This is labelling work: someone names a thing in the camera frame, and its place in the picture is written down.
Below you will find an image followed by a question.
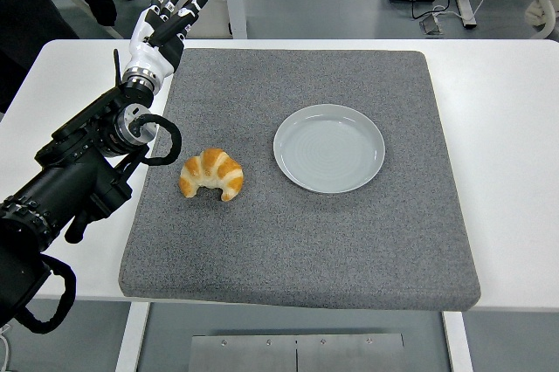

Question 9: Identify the white and black hand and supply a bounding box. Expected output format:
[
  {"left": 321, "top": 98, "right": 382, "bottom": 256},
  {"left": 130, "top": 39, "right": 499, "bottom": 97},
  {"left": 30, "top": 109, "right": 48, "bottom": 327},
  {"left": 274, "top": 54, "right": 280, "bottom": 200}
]
[{"left": 123, "top": 0, "right": 211, "bottom": 81}]

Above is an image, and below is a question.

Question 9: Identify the golden croissant bread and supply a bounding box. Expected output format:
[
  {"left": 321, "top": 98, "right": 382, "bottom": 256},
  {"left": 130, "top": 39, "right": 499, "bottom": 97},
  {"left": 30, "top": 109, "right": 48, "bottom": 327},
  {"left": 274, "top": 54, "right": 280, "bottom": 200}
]
[{"left": 178, "top": 147, "right": 245, "bottom": 203}]

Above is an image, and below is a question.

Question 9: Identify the grey round plate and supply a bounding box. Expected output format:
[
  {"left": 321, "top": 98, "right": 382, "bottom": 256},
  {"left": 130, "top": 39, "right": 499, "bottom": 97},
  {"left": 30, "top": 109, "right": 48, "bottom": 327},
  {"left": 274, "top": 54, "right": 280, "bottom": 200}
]
[{"left": 273, "top": 103, "right": 387, "bottom": 195}]

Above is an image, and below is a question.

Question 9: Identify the grey metal plate with screws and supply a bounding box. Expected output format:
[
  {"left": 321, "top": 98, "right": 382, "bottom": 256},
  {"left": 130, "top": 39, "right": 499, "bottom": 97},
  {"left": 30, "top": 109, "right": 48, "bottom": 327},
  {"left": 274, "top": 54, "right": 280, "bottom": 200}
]
[{"left": 187, "top": 332, "right": 406, "bottom": 372}]

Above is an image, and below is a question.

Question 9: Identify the dark bulky object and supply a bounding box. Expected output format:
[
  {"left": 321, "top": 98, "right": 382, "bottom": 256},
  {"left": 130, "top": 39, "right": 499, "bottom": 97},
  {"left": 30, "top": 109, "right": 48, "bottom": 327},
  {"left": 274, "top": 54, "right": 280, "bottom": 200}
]
[{"left": 0, "top": 0, "right": 80, "bottom": 114}]

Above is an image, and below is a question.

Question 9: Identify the grey speckled mat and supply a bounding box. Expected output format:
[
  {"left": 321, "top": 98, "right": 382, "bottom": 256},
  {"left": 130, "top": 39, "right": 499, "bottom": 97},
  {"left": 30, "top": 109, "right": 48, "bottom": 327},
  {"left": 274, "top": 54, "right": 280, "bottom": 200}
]
[{"left": 117, "top": 47, "right": 482, "bottom": 313}]

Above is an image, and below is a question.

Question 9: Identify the white table leg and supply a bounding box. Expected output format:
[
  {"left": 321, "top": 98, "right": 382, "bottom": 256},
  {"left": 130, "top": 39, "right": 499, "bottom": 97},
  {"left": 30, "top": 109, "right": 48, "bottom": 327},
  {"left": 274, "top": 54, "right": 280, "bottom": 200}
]
[
  {"left": 114, "top": 301, "right": 152, "bottom": 372},
  {"left": 441, "top": 310, "right": 475, "bottom": 372}
]

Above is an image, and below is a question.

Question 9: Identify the grey foot pedal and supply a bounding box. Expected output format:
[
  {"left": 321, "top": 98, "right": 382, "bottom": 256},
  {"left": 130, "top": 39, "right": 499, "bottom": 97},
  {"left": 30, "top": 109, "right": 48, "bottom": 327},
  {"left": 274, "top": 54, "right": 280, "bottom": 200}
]
[{"left": 418, "top": 15, "right": 445, "bottom": 37}]

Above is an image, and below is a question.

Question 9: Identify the thin white cable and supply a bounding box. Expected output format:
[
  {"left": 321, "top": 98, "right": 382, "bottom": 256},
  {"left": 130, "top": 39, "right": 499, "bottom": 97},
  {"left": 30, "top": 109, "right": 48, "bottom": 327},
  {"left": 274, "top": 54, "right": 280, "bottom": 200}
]
[{"left": 0, "top": 322, "right": 12, "bottom": 372}]

